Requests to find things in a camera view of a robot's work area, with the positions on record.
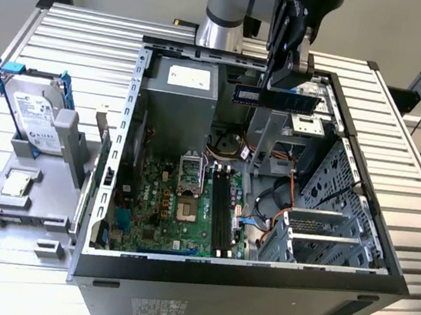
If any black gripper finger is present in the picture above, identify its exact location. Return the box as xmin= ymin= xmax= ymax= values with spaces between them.
xmin=260 ymin=0 xmax=313 ymax=95
xmin=295 ymin=26 xmax=320 ymax=79

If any dark RAM stick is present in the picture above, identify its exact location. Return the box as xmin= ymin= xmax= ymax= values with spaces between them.
xmin=0 ymin=208 xmax=68 ymax=230
xmin=232 ymin=83 xmax=322 ymax=116

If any black RAM slot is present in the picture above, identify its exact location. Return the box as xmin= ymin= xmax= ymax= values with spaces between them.
xmin=202 ymin=163 xmax=236 ymax=260
xmin=212 ymin=165 xmax=246 ymax=261

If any silver drive bay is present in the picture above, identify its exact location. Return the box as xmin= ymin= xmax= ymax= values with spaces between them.
xmin=242 ymin=68 xmax=342 ymax=178

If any black bar with yellow end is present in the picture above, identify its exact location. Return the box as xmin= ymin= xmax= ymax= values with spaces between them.
xmin=172 ymin=18 xmax=199 ymax=32

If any grey power supply unit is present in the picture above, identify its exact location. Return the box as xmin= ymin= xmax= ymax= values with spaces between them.
xmin=133 ymin=53 xmax=223 ymax=159

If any metal socket cover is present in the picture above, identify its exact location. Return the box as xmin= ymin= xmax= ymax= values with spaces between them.
xmin=176 ymin=149 xmax=208 ymax=198

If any silver disk bay cage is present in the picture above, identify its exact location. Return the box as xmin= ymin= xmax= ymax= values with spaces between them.
xmin=259 ymin=201 xmax=393 ymax=276

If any CPU socket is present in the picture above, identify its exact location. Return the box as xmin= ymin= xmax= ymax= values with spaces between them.
xmin=174 ymin=194 xmax=203 ymax=225

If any green motherboard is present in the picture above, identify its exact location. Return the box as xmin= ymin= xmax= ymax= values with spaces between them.
xmin=101 ymin=148 xmax=259 ymax=268

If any black open PC case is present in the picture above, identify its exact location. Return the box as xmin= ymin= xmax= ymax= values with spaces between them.
xmin=61 ymin=28 xmax=421 ymax=315

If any hard disk in blue carrier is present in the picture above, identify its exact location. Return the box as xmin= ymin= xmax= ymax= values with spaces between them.
xmin=0 ymin=56 xmax=80 ymax=159

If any grey parts rack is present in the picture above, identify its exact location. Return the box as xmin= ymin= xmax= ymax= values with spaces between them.
xmin=0 ymin=100 xmax=105 ymax=277

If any silver CPU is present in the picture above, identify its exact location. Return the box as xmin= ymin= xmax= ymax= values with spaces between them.
xmin=2 ymin=169 xmax=35 ymax=199

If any black table bracket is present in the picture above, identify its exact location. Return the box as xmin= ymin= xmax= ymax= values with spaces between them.
xmin=385 ymin=85 xmax=421 ymax=116

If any coloured power wire bundle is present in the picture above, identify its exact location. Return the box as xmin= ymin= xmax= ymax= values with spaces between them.
xmin=205 ymin=126 xmax=254 ymax=163

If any orange wire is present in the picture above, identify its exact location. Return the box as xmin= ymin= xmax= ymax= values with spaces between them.
xmin=283 ymin=156 xmax=303 ymax=212

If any black cable bundle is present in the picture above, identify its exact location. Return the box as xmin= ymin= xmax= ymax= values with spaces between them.
xmin=249 ymin=175 xmax=294 ymax=234

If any blue flat cable connector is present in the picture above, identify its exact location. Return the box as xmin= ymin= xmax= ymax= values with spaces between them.
xmin=238 ymin=215 xmax=262 ymax=228

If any graphics card with metal bracket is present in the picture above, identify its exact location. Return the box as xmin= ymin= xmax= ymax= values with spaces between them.
xmin=69 ymin=105 xmax=119 ymax=245

